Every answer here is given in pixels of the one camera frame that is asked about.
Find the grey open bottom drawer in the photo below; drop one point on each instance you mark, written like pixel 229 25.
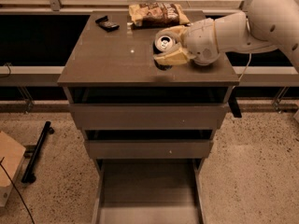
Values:
pixel 148 192

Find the grey middle drawer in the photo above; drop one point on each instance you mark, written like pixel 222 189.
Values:
pixel 148 144

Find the small black snack packet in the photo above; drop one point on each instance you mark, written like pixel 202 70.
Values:
pixel 106 24

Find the grey top drawer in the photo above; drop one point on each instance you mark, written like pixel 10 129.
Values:
pixel 148 108

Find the black metal bar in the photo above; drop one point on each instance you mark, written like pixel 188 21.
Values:
pixel 33 152

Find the dark pepsi soda can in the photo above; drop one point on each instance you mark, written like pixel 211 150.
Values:
pixel 161 45

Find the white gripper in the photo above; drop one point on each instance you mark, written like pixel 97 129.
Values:
pixel 199 38

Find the grey drawer cabinet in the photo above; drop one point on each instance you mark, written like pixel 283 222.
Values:
pixel 124 58

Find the yellow brown chip bag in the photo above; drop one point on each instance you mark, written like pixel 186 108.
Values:
pixel 157 15

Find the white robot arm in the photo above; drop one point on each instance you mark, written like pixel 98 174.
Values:
pixel 266 26

